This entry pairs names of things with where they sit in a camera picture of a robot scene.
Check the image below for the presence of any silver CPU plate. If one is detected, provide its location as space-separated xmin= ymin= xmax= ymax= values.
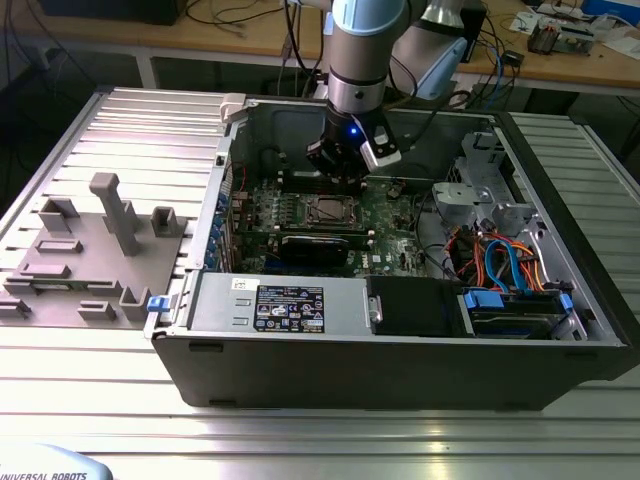
xmin=315 ymin=201 xmax=352 ymax=222

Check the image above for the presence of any metal socket cover frame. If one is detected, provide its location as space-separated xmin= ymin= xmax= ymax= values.
xmin=303 ymin=194 xmax=361 ymax=230

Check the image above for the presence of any CPU socket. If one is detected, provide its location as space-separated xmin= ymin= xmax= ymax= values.
xmin=302 ymin=193 xmax=362 ymax=231

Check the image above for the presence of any black graphics card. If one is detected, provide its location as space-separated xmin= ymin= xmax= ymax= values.
xmin=280 ymin=233 xmax=352 ymax=269

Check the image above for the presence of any green motherboard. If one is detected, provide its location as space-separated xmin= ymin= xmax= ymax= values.
xmin=230 ymin=175 xmax=440 ymax=279

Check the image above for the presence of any beige case latch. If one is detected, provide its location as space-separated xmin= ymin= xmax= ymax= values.
xmin=219 ymin=92 xmax=248 ymax=124

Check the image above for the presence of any white labelled box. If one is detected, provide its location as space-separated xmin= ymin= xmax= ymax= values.
xmin=448 ymin=82 xmax=474 ymax=109

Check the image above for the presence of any wooden desk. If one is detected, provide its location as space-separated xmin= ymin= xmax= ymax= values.
xmin=29 ymin=0 xmax=640 ymax=97

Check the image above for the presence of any silver power supply unit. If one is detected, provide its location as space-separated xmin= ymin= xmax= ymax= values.
xmin=188 ymin=272 xmax=371 ymax=337

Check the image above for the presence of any black computer tower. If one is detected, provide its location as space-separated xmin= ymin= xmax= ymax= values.
xmin=465 ymin=0 xmax=489 ymax=64

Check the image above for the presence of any silver metal drive cage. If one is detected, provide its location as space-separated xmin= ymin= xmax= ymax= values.
xmin=447 ymin=128 xmax=549 ymax=261

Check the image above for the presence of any hard disk in blue carrier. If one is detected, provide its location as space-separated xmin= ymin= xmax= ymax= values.
xmin=462 ymin=287 xmax=575 ymax=341

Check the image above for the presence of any black open PC case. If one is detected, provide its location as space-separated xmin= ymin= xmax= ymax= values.
xmin=143 ymin=94 xmax=640 ymax=414

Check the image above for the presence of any copper finned cooler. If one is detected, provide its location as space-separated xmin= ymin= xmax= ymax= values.
xmin=527 ymin=22 xmax=557 ymax=55

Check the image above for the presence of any large black box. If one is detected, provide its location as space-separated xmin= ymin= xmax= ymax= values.
xmin=38 ymin=0 xmax=181 ymax=27

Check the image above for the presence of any grey electronic device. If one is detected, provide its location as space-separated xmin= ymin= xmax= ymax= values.
xmin=554 ymin=23 xmax=597 ymax=56

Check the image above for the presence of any grey parts rack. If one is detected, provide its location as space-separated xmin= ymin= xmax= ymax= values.
xmin=0 ymin=172 xmax=194 ymax=331

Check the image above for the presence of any blue cardboard box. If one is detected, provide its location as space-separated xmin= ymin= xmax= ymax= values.
xmin=583 ymin=0 xmax=640 ymax=17

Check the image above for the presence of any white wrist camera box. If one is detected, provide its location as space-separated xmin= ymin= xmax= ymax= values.
xmin=355 ymin=113 xmax=404 ymax=174

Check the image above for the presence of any black hanging cable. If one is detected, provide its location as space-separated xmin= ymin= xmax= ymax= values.
xmin=279 ymin=0 xmax=326 ymax=99

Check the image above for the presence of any orange wire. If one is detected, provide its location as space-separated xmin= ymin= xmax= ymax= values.
xmin=509 ymin=241 xmax=549 ymax=294
xmin=457 ymin=234 xmax=490 ymax=287

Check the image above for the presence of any blue wire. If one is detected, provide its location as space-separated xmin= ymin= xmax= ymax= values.
xmin=484 ymin=238 xmax=524 ymax=294

